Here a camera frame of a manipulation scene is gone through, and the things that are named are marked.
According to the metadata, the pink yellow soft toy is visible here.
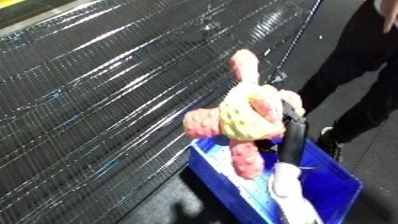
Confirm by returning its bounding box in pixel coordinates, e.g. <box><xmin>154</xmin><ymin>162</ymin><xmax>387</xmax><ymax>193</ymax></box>
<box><xmin>181</xmin><ymin>49</ymin><xmax>308</xmax><ymax>180</ymax></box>

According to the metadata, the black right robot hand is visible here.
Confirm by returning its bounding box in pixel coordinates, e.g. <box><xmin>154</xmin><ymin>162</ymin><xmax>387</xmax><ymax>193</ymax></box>
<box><xmin>275</xmin><ymin>99</ymin><xmax>311</xmax><ymax>166</ymax></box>

